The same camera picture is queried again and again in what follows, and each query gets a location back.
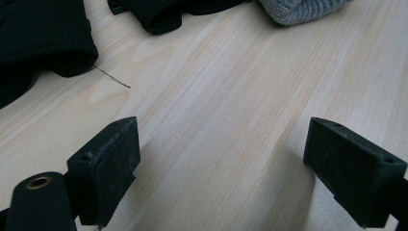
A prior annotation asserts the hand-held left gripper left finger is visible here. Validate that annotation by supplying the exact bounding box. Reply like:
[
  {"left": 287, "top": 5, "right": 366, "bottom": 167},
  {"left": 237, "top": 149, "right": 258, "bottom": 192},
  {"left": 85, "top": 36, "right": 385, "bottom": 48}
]
[{"left": 65, "top": 115, "right": 142, "bottom": 229}]

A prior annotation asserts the black glove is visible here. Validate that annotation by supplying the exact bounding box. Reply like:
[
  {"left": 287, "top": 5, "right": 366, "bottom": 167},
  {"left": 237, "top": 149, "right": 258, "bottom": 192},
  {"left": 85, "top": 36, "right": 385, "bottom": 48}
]
[
  {"left": 107, "top": 0, "right": 253, "bottom": 36},
  {"left": 0, "top": 0, "right": 99, "bottom": 110}
]

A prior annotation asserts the grey knitted glove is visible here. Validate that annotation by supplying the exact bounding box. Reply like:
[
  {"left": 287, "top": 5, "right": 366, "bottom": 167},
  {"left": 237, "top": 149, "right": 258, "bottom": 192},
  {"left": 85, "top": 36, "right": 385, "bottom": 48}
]
[{"left": 258, "top": 0, "right": 353, "bottom": 27}]

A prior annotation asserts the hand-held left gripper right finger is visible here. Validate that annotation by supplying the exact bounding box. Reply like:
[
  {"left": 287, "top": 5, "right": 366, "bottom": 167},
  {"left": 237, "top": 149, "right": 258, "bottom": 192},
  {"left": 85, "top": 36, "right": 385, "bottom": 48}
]
[{"left": 302, "top": 116, "right": 408, "bottom": 229}]

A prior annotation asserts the dark loose thread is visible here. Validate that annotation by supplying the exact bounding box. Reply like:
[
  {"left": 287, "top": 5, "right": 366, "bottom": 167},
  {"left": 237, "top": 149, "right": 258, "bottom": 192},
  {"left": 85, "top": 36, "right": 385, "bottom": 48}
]
[{"left": 93, "top": 64, "right": 132, "bottom": 90}]

